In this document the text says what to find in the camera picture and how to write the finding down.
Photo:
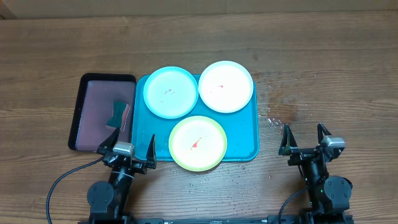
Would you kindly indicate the green and orange sponge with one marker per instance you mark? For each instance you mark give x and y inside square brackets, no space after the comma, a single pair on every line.
[119,116]

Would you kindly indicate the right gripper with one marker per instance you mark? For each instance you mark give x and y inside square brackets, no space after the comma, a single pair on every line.
[303,153]

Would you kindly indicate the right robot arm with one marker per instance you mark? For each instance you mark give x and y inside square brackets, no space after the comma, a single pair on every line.
[328,195]

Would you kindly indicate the lime green plate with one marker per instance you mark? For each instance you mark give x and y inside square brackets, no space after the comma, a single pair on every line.
[198,143]

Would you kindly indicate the teal plastic serving tray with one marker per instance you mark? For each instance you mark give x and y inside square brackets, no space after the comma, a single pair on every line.
[241,128]

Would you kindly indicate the white plate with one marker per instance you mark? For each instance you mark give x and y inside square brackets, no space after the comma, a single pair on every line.
[225,86]

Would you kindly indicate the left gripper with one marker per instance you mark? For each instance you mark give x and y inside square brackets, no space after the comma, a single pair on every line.
[149,158]

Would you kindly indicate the light blue plate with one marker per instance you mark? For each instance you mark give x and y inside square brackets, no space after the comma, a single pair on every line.
[170,92]

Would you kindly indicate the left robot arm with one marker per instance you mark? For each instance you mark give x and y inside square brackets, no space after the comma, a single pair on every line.
[108,199]

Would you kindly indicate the black tray with soapy water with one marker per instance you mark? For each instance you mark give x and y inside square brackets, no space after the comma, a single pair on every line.
[94,106]

